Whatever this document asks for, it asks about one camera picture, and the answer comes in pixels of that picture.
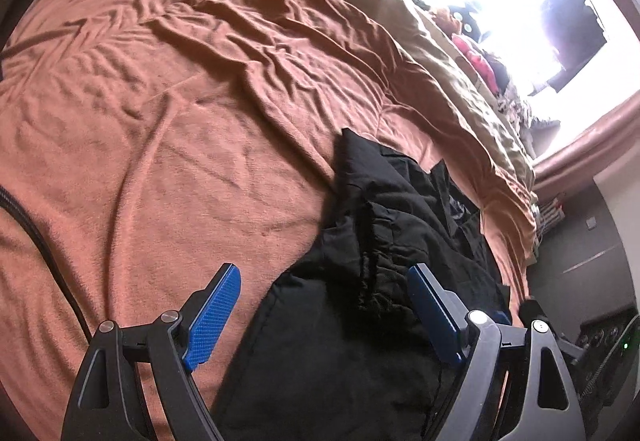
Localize brown bed sheet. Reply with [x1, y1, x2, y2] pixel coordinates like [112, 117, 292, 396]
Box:
[0, 0, 538, 427]

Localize pile of clothes by window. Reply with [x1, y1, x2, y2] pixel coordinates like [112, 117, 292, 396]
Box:
[405, 0, 561, 132]

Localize black clothes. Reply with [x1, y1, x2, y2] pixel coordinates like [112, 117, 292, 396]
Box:
[210, 127, 523, 441]

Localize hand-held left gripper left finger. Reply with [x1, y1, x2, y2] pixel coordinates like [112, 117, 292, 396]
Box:
[60, 262, 242, 441]

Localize black cable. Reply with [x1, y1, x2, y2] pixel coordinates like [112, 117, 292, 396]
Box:
[0, 184, 93, 342]

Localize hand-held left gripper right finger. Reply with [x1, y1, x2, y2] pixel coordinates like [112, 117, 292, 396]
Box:
[406, 263, 587, 441]

